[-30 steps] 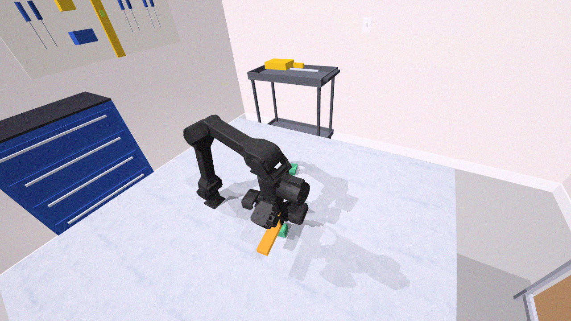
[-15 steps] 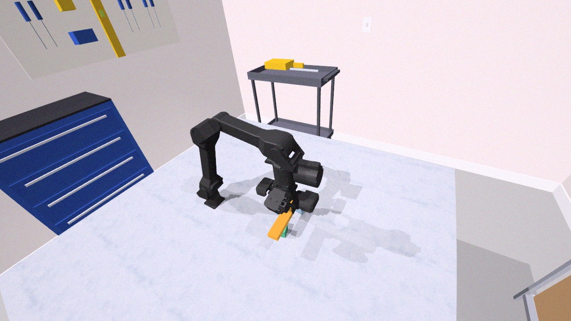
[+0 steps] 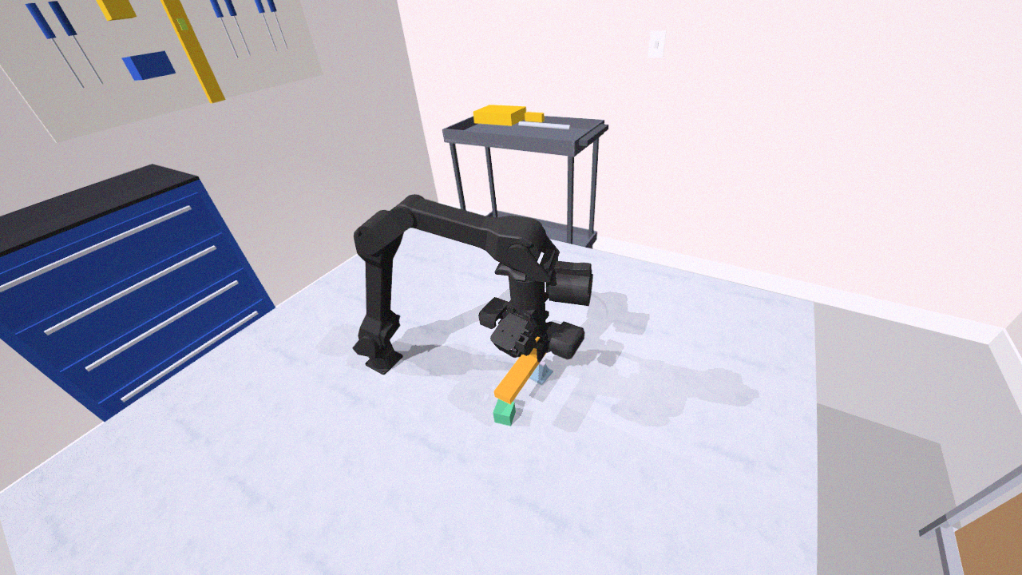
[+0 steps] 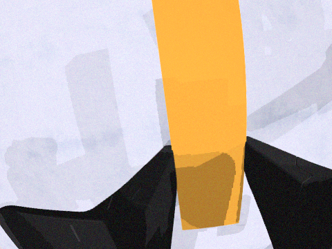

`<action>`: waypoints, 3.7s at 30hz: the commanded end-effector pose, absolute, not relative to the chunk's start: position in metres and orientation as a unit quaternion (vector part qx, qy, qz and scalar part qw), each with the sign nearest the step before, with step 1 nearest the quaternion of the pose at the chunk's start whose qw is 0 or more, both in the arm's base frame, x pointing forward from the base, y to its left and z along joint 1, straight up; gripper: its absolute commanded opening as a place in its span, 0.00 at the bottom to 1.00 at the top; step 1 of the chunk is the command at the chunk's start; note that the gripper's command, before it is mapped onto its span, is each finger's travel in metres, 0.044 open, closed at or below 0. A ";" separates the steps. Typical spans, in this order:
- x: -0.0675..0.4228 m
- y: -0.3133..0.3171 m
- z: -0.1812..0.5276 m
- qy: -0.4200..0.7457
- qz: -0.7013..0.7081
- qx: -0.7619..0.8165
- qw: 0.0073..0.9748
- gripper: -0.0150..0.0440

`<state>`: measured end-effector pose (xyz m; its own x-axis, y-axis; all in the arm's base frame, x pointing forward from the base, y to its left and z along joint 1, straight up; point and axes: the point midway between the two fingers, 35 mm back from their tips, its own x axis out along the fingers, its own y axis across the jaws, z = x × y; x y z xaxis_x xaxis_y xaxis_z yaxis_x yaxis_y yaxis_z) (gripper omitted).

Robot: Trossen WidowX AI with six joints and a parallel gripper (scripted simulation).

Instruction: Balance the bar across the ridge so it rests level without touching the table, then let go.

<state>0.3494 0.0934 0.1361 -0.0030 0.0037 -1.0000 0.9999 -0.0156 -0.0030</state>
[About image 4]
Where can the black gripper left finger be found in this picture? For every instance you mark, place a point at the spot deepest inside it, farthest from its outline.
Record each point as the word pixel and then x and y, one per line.
pixel 139 215

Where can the orange bar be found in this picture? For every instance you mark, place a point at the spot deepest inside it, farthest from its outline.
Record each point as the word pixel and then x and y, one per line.
pixel 204 81

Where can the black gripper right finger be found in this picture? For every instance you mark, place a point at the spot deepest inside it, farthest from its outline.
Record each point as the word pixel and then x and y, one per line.
pixel 293 195

